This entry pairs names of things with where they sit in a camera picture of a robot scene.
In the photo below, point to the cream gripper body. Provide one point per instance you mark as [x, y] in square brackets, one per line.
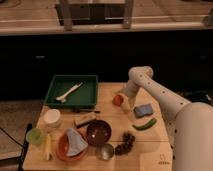
[127, 104]

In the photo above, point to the red apple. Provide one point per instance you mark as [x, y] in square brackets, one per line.
[118, 100]

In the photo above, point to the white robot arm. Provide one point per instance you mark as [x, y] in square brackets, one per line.
[193, 140]

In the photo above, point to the small metal cup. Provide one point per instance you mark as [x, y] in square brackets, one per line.
[105, 152]

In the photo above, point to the white paper cup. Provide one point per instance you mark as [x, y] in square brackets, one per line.
[52, 118]

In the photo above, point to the light green cup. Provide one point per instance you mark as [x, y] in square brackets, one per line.
[34, 136]

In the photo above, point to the blue sponge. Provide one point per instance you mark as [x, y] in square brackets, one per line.
[143, 110]

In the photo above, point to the green pepper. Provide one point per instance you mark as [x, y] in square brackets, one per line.
[145, 126]

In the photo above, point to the dark red bowl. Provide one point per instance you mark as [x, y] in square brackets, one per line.
[98, 132]

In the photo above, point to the bunch of dark grapes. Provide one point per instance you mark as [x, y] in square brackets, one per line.
[126, 145]

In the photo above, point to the black pen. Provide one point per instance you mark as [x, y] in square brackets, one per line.
[85, 111]

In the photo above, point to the green plastic tray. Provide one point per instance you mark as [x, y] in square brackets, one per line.
[84, 97]

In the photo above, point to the light blue cloth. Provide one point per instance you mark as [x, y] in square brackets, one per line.
[76, 142]

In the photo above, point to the orange plate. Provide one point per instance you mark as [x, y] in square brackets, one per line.
[62, 149]

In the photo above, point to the wooden chair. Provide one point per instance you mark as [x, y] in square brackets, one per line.
[94, 12]

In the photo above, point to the black clamp bar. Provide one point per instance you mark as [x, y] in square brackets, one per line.
[24, 149]

